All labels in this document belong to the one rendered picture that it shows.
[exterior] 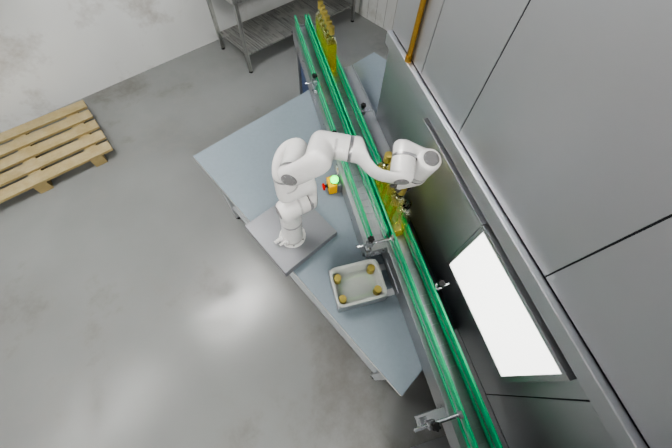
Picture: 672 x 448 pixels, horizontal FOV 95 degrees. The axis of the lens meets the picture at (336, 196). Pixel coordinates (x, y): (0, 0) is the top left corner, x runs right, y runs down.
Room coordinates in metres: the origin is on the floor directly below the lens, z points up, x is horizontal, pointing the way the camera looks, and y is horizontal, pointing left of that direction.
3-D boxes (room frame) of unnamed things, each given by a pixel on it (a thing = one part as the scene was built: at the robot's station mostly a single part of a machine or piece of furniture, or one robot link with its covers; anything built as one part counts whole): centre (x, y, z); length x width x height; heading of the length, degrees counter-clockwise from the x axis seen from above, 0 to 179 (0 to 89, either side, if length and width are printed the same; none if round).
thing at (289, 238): (0.59, 0.20, 0.87); 0.16 x 0.13 x 0.15; 133
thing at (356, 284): (0.38, -0.12, 0.80); 0.22 x 0.17 x 0.09; 108
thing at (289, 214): (0.61, 0.18, 1.03); 0.13 x 0.10 x 0.16; 125
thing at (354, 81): (1.34, -0.16, 0.84); 0.95 x 0.09 x 0.11; 18
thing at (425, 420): (-0.09, -0.37, 0.90); 0.17 x 0.05 x 0.23; 108
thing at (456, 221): (0.47, -0.47, 1.15); 0.90 x 0.03 x 0.34; 18
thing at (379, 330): (1.07, -0.26, 0.73); 1.58 x 1.52 x 0.04; 46
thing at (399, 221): (0.62, -0.28, 0.99); 0.06 x 0.06 x 0.21; 17
